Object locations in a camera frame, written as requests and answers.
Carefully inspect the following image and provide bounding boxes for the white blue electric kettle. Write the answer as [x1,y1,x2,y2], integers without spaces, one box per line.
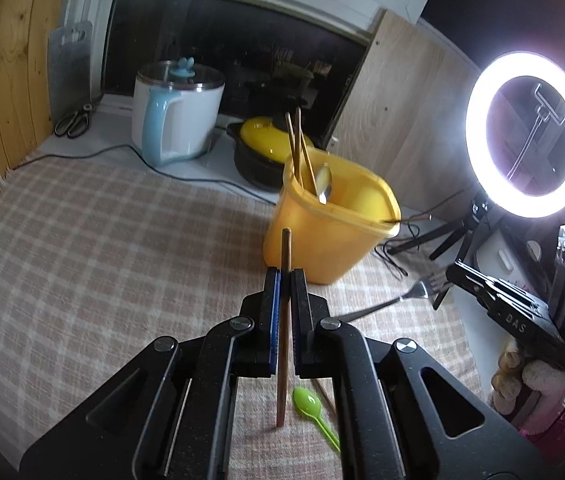
[132,58,225,167]

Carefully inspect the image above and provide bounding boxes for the black tripod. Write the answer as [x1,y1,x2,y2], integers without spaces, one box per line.
[387,192,491,261]

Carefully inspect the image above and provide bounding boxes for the black power cable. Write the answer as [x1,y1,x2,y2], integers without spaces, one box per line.
[0,143,279,281]

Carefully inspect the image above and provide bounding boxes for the right gloved hand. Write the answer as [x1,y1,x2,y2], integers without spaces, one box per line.
[487,338,565,434]

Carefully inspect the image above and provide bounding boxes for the white ring light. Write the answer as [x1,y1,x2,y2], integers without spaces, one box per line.
[465,51,565,219]

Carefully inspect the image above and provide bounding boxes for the metal fork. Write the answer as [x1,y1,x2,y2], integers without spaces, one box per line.
[337,271,447,323]

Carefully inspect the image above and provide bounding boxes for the yellow plastic utensil bin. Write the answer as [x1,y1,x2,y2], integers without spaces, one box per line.
[263,148,401,285]

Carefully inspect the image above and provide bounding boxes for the metal spoon in bin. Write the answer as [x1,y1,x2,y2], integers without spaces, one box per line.
[315,164,332,205]

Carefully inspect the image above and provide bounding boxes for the wooden chopstick in bin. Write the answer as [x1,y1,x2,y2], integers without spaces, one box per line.
[295,107,318,196]
[285,107,304,186]

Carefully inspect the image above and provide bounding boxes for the black kitchen scissors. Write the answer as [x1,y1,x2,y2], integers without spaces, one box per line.
[54,103,94,139]

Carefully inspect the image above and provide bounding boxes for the grey cutting board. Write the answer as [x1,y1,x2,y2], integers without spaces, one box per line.
[47,21,92,124]

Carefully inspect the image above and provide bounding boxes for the yellow lidded black pot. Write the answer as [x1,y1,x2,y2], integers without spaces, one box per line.
[226,117,291,192]

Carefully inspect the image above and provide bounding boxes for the checkered woven table mat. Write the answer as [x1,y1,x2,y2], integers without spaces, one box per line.
[0,158,483,479]

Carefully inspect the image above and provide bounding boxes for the ring light cable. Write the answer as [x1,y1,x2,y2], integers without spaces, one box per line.
[371,186,473,281]

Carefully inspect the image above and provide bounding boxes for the light wooden panel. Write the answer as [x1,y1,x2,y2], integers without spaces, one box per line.
[328,10,480,220]

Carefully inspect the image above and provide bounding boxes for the green plastic spoon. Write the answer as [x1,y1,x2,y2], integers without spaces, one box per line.
[292,387,341,453]

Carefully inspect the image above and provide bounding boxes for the brown wooden chopstick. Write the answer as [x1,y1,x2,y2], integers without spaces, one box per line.
[276,228,292,428]

